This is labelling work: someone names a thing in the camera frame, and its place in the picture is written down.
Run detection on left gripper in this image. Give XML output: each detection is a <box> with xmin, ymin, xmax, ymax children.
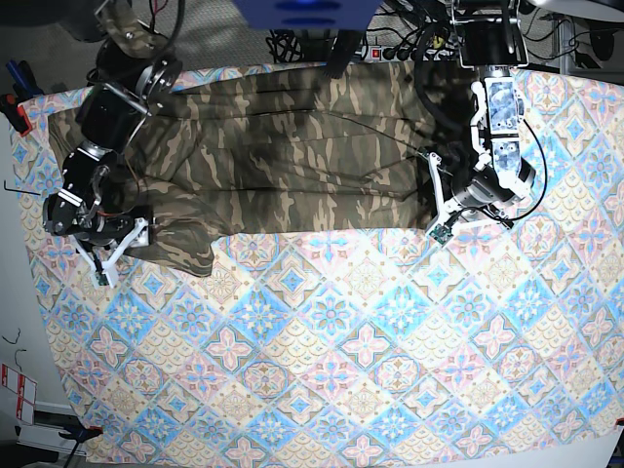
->
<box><xmin>418</xmin><ymin>177</ymin><xmax>501</xmax><ymax>217</ymax></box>

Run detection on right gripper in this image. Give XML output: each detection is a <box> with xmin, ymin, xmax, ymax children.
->
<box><xmin>75</xmin><ymin>214</ymin><xmax>152</xmax><ymax>252</ymax></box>

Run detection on camouflage T-shirt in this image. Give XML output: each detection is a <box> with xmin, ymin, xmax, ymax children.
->
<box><xmin>47</xmin><ymin>60</ymin><xmax>469</xmax><ymax>278</ymax></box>

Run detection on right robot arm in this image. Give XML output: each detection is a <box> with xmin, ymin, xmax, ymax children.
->
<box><xmin>44</xmin><ymin>1</ymin><xmax>185</xmax><ymax>253</ymax></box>

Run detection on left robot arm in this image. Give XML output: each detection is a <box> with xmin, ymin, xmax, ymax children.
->
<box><xmin>416</xmin><ymin>1</ymin><xmax>535</xmax><ymax>222</ymax></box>

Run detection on black allen key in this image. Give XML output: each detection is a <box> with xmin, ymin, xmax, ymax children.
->
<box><xmin>3</xmin><ymin>180</ymin><xmax>41</xmax><ymax>197</ymax></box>

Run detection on patterned tile tablecloth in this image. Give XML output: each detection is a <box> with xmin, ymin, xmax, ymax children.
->
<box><xmin>11</xmin><ymin>71</ymin><xmax>623</xmax><ymax>467</ymax></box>

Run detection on red white label tag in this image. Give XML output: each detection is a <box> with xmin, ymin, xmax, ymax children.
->
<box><xmin>1</xmin><ymin>363</ymin><xmax>37</xmax><ymax>425</ymax></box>

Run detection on black orange clamp bottom left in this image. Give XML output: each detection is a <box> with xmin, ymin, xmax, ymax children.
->
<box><xmin>58</xmin><ymin>424</ymin><xmax>103</xmax><ymax>463</ymax></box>

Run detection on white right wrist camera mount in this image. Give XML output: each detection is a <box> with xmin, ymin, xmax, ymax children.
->
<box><xmin>72</xmin><ymin>217</ymin><xmax>148</xmax><ymax>288</ymax></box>

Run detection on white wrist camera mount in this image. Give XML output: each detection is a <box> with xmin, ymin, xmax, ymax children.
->
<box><xmin>421</xmin><ymin>150</ymin><xmax>488</xmax><ymax>248</ymax></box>
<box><xmin>72</xmin><ymin>217</ymin><xmax>148</xmax><ymax>288</ymax></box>

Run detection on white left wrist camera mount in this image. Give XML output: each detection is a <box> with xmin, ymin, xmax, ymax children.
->
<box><xmin>421</xmin><ymin>150</ymin><xmax>488</xmax><ymax>248</ymax></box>

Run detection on power strip with red switch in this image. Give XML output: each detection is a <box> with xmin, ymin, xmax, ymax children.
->
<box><xmin>352</xmin><ymin>44</ymin><xmax>458</xmax><ymax>63</ymax></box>

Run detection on black post under mount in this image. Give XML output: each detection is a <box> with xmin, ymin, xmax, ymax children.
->
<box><xmin>324</xmin><ymin>29</ymin><xmax>363</xmax><ymax>79</ymax></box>

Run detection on blue handled clamp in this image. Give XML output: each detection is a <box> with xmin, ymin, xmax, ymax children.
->
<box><xmin>6</xmin><ymin>59</ymin><xmax>44</xmax><ymax>100</ymax></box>

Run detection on tangled black cables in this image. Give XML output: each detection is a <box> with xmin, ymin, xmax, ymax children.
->
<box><xmin>265</xmin><ymin>29</ymin><xmax>306</xmax><ymax>65</ymax></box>

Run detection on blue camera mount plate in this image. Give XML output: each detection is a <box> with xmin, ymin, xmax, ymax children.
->
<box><xmin>233</xmin><ymin>0</ymin><xmax>381</xmax><ymax>30</ymax></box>

